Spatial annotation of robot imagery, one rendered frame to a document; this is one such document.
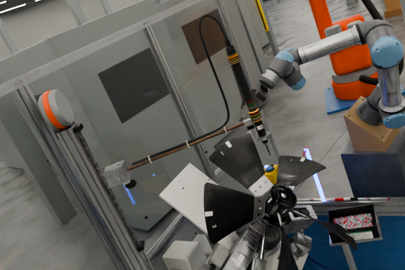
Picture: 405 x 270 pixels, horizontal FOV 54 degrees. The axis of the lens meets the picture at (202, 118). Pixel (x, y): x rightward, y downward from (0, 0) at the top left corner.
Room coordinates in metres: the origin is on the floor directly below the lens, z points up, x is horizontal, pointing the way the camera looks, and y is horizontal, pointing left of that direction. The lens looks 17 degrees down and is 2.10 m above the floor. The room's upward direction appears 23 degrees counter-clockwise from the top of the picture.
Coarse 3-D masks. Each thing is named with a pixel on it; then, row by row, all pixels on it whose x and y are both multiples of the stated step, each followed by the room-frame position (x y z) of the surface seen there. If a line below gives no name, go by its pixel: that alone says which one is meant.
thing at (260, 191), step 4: (264, 176) 1.52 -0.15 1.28; (260, 180) 1.52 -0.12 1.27; (264, 180) 1.52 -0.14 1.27; (268, 180) 1.51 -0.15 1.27; (256, 184) 1.52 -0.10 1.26; (260, 184) 1.51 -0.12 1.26; (264, 184) 1.51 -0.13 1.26; (268, 184) 1.50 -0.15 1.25; (252, 188) 1.52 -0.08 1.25; (256, 188) 1.51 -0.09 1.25; (260, 188) 1.50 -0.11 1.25; (264, 188) 1.50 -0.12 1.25; (268, 188) 1.49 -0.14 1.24; (252, 192) 1.51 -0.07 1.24; (256, 192) 1.50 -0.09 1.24; (260, 192) 1.49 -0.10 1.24; (264, 192) 1.49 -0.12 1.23
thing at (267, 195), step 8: (280, 184) 1.46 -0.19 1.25; (272, 192) 1.41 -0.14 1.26; (280, 192) 1.44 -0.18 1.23; (288, 192) 1.44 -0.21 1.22; (272, 200) 1.40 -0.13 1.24; (280, 200) 1.40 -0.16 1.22; (288, 200) 1.41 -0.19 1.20; (296, 200) 1.41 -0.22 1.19; (272, 208) 1.40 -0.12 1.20; (280, 208) 1.38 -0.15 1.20; (288, 208) 1.37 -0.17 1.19; (264, 216) 1.43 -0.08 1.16; (272, 216) 1.43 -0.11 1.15; (280, 216) 1.40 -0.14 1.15; (272, 224) 1.41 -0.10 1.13
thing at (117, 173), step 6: (120, 162) 1.58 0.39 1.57; (126, 162) 1.59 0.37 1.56; (102, 168) 1.57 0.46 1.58; (108, 168) 1.57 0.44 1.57; (114, 168) 1.54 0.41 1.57; (120, 168) 1.53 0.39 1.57; (126, 168) 1.56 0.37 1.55; (102, 174) 1.55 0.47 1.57; (108, 174) 1.53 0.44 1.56; (114, 174) 1.53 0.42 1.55; (120, 174) 1.53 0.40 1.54; (126, 174) 1.53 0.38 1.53; (108, 180) 1.53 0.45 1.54; (114, 180) 1.53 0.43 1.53; (120, 180) 1.53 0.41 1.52; (126, 180) 1.53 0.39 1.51; (108, 186) 1.54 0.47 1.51
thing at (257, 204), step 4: (260, 196) 1.42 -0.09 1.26; (264, 196) 1.43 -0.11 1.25; (256, 200) 1.41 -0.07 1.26; (260, 200) 1.42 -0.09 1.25; (264, 200) 1.43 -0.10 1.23; (256, 204) 1.41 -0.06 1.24; (260, 204) 1.42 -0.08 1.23; (264, 204) 1.43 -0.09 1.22; (256, 208) 1.41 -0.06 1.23; (264, 208) 1.42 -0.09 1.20; (256, 212) 1.41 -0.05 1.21; (260, 212) 1.41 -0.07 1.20; (264, 212) 1.42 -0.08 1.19; (256, 216) 1.40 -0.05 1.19; (260, 216) 1.41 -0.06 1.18
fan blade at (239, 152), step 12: (240, 144) 1.66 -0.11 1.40; (252, 144) 1.65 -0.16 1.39; (216, 156) 1.65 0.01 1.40; (228, 156) 1.64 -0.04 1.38; (240, 156) 1.62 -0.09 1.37; (252, 156) 1.60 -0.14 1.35; (228, 168) 1.60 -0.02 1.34; (240, 168) 1.58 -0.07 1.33; (252, 168) 1.56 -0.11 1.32; (240, 180) 1.55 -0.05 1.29; (252, 180) 1.53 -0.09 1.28
